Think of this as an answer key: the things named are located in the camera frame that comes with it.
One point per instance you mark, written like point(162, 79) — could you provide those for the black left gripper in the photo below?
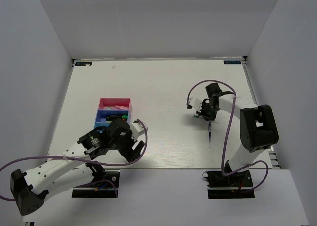
point(129, 153)

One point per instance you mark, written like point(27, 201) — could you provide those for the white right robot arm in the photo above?
point(257, 127)

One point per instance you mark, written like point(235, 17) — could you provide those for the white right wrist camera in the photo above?
point(194, 103)

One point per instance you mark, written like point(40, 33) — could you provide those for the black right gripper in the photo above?
point(202, 114)

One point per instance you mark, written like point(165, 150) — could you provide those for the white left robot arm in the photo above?
point(77, 165)

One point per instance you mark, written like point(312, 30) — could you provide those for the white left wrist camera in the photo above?
point(137, 130)

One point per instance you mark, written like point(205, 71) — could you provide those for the blue label sticker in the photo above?
point(83, 63)
point(232, 62)

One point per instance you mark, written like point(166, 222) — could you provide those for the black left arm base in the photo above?
point(108, 188)

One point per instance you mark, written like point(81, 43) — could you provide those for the pink blue sorting tray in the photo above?
point(101, 114)

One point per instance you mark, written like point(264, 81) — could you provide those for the purple gel pen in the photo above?
point(209, 134)

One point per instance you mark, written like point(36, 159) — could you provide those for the green cap black highlighter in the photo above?
point(114, 117)

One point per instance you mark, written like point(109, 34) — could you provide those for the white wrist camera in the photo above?
point(137, 130)
point(194, 103)

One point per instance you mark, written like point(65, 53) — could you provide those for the blue label sticker right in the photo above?
point(232, 62)

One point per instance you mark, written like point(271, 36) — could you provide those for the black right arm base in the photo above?
point(236, 186)

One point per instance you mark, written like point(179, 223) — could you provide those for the blue label sticker left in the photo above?
point(83, 63)

